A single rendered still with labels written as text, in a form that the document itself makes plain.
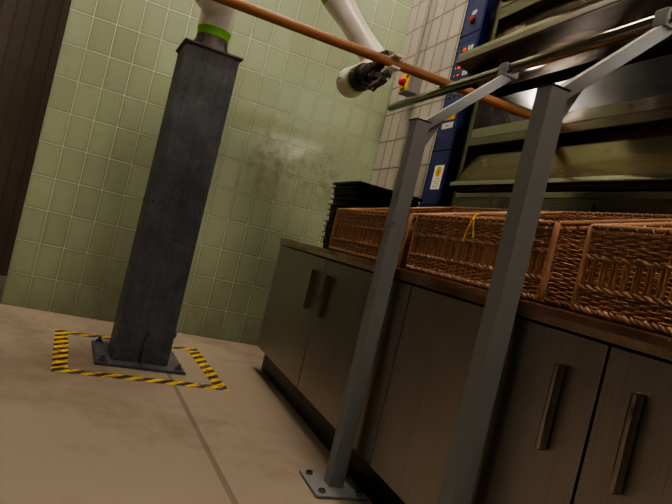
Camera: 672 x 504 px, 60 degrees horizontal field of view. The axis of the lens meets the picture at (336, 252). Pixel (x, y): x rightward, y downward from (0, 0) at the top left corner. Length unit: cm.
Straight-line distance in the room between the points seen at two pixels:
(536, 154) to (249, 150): 211
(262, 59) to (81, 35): 83
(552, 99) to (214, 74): 147
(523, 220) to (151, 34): 229
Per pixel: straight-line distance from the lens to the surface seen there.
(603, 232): 106
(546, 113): 109
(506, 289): 105
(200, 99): 226
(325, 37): 183
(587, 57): 210
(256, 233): 300
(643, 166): 172
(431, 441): 127
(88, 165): 293
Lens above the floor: 59
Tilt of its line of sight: level
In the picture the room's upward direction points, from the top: 13 degrees clockwise
